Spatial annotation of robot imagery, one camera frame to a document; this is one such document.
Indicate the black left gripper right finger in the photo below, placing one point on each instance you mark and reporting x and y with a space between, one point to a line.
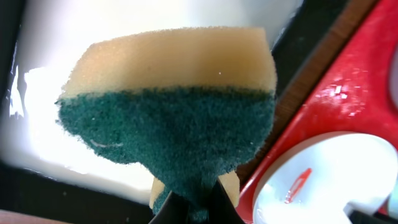
220 207

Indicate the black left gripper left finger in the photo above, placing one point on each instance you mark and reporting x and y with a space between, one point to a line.
174 211

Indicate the yellow green scrubbing sponge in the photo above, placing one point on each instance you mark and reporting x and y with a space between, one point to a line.
189 104

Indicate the red plastic serving tray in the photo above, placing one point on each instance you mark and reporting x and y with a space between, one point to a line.
353 96

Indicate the light blue plate red stain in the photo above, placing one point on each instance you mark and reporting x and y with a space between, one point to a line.
325 178

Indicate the dark metal soapy water pan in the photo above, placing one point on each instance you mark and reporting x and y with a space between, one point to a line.
47 173

